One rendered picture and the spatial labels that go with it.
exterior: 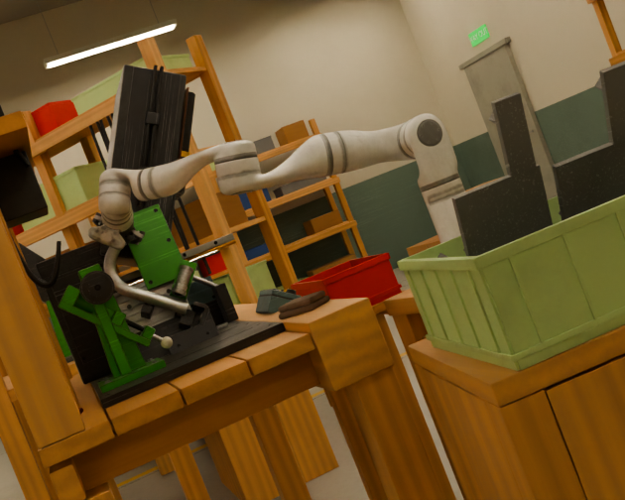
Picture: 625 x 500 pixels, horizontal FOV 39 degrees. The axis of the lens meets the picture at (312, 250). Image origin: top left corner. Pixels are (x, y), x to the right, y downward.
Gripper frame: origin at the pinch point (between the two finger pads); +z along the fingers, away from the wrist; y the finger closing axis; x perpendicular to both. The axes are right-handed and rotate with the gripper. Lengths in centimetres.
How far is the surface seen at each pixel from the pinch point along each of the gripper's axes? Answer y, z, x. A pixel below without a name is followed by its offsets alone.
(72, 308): -1.8, -23.6, 26.3
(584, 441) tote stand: -89, -103, 32
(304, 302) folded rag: -49, -34, 8
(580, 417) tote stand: -87, -104, 29
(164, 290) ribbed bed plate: -15.5, 5.2, 7.1
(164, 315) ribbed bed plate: -18.3, 5.3, 13.5
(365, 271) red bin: -63, 9, -21
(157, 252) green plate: -9.9, 3.1, -0.9
